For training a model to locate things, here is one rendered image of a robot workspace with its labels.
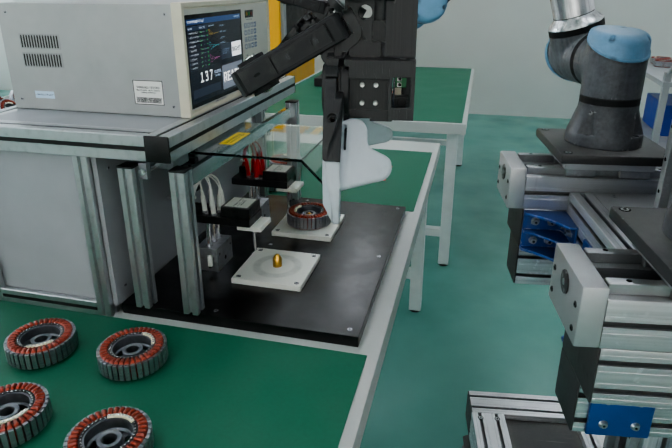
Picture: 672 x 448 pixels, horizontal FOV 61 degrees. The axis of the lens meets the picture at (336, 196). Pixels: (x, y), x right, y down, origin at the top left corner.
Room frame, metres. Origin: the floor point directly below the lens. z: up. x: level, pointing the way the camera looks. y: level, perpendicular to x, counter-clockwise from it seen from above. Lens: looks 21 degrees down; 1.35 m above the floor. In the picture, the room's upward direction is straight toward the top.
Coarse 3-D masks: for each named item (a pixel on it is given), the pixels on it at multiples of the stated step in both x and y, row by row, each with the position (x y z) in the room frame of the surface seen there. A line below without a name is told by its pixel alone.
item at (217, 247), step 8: (216, 240) 1.13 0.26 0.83; (224, 240) 1.13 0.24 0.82; (200, 248) 1.09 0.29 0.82; (208, 248) 1.09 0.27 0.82; (216, 248) 1.09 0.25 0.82; (224, 248) 1.12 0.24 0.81; (200, 256) 1.09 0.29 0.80; (216, 256) 1.09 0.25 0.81; (224, 256) 1.12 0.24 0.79; (232, 256) 1.15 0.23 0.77; (216, 264) 1.09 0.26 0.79; (224, 264) 1.11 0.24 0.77
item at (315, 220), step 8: (288, 208) 1.34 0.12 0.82; (296, 208) 1.33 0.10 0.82; (304, 208) 1.36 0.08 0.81; (312, 208) 1.36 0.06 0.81; (320, 208) 1.34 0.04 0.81; (288, 216) 1.30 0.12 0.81; (296, 216) 1.29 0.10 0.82; (304, 216) 1.28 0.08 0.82; (312, 216) 1.28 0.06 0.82; (320, 216) 1.29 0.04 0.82; (328, 216) 1.30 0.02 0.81; (296, 224) 1.28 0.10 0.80; (304, 224) 1.27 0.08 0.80; (312, 224) 1.27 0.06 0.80; (320, 224) 1.28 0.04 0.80; (328, 224) 1.30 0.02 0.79
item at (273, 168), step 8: (272, 168) 1.34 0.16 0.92; (280, 168) 1.34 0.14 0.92; (288, 168) 1.34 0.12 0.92; (240, 176) 1.35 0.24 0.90; (264, 176) 1.32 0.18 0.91; (272, 176) 1.32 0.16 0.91; (280, 176) 1.31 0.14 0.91; (288, 176) 1.32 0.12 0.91; (240, 184) 1.33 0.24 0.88; (248, 184) 1.33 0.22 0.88; (256, 184) 1.32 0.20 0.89; (264, 184) 1.32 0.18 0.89; (272, 184) 1.31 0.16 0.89; (280, 184) 1.31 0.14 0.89; (288, 184) 1.31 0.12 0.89; (296, 184) 1.34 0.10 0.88; (256, 192) 1.38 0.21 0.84; (296, 192) 1.30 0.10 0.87
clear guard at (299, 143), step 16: (240, 128) 1.17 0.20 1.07; (256, 128) 1.17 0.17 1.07; (272, 128) 1.17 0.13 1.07; (288, 128) 1.17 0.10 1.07; (304, 128) 1.17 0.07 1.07; (320, 128) 1.17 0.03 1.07; (208, 144) 1.04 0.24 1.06; (224, 144) 1.04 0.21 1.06; (240, 144) 1.04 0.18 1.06; (256, 144) 1.04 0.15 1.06; (272, 144) 1.04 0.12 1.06; (288, 144) 1.04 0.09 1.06; (304, 144) 1.04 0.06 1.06; (320, 144) 1.05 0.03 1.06; (288, 160) 0.95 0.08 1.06; (304, 160) 0.95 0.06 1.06; (320, 160) 1.00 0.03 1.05; (320, 176) 0.95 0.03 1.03
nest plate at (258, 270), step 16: (256, 256) 1.14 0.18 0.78; (272, 256) 1.14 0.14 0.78; (288, 256) 1.14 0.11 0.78; (304, 256) 1.14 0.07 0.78; (240, 272) 1.06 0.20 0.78; (256, 272) 1.06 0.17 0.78; (272, 272) 1.06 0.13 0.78; (288, 272) 1.06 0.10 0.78; (304, 272) 1.06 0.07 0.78; (288, 288) 1.01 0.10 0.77
